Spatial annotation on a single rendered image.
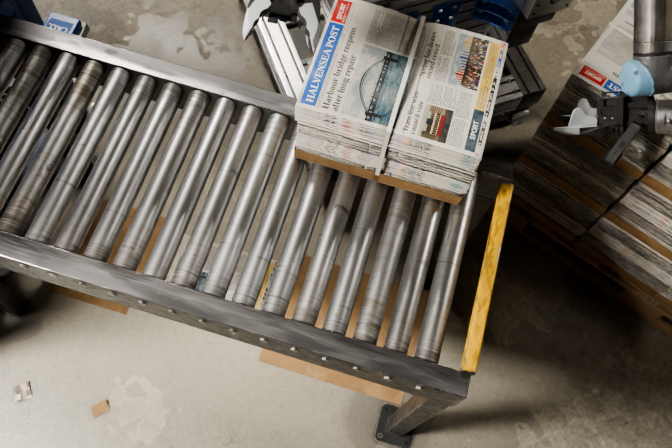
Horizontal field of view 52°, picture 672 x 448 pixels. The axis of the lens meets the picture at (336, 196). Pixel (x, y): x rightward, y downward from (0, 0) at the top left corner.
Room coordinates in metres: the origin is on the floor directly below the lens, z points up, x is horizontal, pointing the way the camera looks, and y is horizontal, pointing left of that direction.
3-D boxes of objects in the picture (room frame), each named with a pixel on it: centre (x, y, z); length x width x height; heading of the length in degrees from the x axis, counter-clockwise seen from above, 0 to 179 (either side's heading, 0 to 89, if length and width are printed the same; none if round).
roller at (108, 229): (0.63, 0.45, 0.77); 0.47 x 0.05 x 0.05; 172
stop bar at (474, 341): (0.50, -0.34, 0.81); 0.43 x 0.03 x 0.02; 172
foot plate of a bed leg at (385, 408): (0.27, -0.29, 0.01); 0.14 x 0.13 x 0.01; 172
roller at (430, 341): (0.52, -0.26, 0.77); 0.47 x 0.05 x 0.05; 172
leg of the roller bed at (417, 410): (0.27, -0.29, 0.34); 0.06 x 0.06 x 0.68; 82
